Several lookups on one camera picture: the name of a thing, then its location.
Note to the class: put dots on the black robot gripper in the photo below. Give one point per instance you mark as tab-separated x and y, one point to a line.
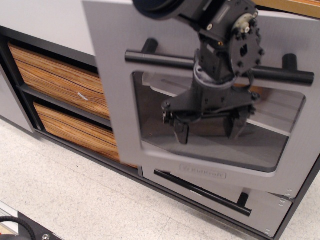
207	99

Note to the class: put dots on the grey oven door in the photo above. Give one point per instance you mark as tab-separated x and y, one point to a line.
115	26

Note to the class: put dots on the black oven door handle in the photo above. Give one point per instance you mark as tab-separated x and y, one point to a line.
287	74

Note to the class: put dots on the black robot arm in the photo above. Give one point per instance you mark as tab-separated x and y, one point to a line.
229	47

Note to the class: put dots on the white oven rack tray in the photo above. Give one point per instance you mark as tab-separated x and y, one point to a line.
277	111

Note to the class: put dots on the toy chicken drumstick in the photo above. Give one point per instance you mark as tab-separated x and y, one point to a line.
250	88

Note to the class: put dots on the grey bottom drawer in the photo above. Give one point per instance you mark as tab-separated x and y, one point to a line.
268	210

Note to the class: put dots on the lower wood-pattern storage bin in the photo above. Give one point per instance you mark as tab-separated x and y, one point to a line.
79	132

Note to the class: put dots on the wood-pattern storage bin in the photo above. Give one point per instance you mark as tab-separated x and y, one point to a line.
79	132
64	82

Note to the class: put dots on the dark grey toy kitchen cabinet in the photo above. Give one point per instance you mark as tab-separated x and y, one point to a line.
82	195

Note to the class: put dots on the upper wood-pattern storage bin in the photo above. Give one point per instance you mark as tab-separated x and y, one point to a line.
64	82

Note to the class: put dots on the wooden countertop edge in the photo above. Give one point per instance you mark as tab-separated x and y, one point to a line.
309	8

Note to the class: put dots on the white cabinet panel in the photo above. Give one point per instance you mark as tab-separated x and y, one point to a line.
61	22

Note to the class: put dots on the black drawer handle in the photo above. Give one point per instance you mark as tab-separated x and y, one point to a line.
239	206

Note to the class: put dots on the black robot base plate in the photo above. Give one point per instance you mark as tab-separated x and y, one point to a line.
38	229

